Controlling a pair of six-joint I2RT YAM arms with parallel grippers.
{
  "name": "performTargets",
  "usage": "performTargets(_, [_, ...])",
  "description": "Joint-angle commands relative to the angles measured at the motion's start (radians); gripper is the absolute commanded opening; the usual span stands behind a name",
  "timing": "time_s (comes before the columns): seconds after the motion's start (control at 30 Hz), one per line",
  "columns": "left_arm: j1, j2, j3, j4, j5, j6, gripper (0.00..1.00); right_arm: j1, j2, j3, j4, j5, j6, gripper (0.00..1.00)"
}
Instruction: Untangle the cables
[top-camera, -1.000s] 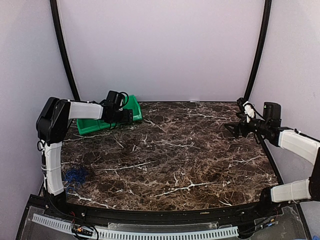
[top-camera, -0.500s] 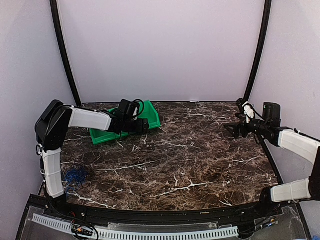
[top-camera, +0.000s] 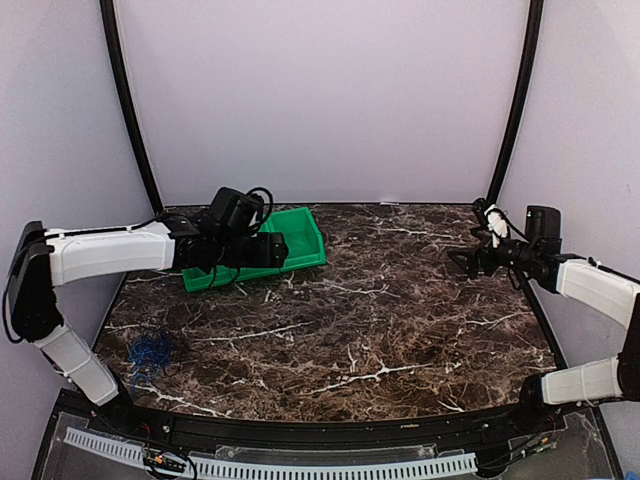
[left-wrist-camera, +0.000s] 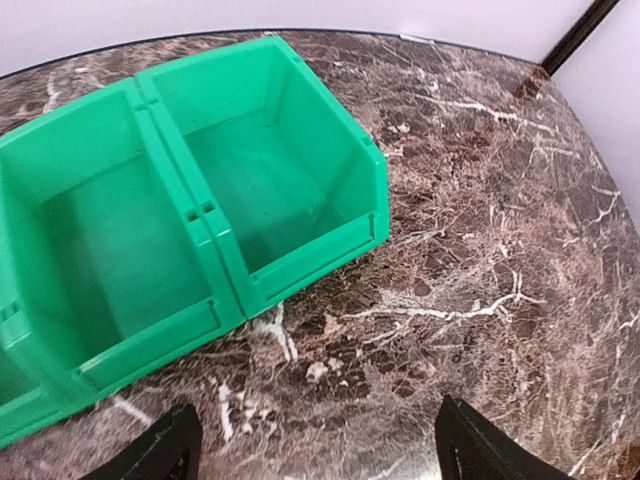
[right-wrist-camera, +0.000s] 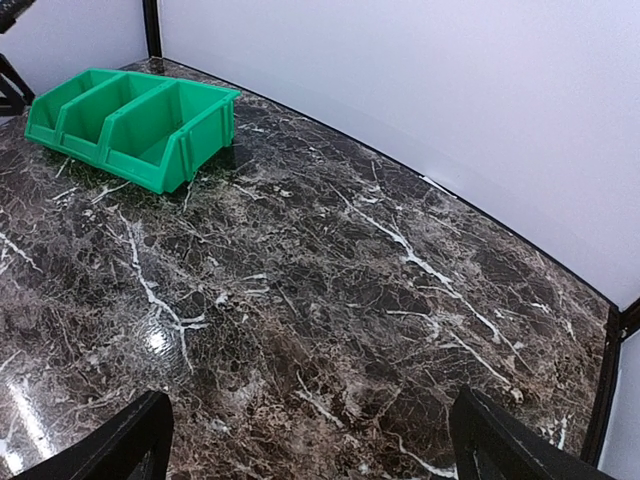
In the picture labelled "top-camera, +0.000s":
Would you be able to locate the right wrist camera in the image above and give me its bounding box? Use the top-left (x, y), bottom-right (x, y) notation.
top-left (525, 205), bottom-right (561, 243)

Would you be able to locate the left green plastic bin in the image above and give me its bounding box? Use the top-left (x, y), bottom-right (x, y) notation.
top-left (182, 266), bottom-right (236, 293)

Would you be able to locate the white slotted cable duct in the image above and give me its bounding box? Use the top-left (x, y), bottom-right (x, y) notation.
top-left (64, 427), bottom-right (477, 480)

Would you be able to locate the right black frame post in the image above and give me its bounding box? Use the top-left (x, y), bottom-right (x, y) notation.
top-left (487, 0), bottom-right (544, 204)

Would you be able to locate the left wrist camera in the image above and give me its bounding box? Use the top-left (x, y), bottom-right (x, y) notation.
top-left (209, 187), bottom-right (265, 235)

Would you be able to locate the light blue cable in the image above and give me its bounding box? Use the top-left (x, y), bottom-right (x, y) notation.
top-left (127, 324), bottom-right (180, 396)

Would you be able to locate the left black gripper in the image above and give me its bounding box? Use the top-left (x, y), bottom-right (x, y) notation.
top-left (215, 231), bottom-right (287, 267)

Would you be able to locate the black frame post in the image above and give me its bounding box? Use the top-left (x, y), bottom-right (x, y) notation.
top-left (99, 0), bottom-right (164, 213)
top-left (487, 0), bottom-right (544, 204)

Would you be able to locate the left black frame post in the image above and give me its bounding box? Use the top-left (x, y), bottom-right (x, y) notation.
top-left (99, 0), bottom-right (164, 213)

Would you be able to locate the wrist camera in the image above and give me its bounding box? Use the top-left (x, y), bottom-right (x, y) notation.
top-left (209, 187), bottom-right (265, 235)
top-left (525, 205), bottom-right (561, 243)

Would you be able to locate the right green plastic bin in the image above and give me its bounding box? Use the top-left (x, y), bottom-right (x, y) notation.
top-left (265, 207), bottom-right (326, 272)

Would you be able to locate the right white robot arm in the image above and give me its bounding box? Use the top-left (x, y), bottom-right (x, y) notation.
top-left (447, 233), bottom-right (639, 434)

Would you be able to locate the black front rail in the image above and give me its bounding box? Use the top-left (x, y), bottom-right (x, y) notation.
top-left (49, 389), bottom-right (601, 456)

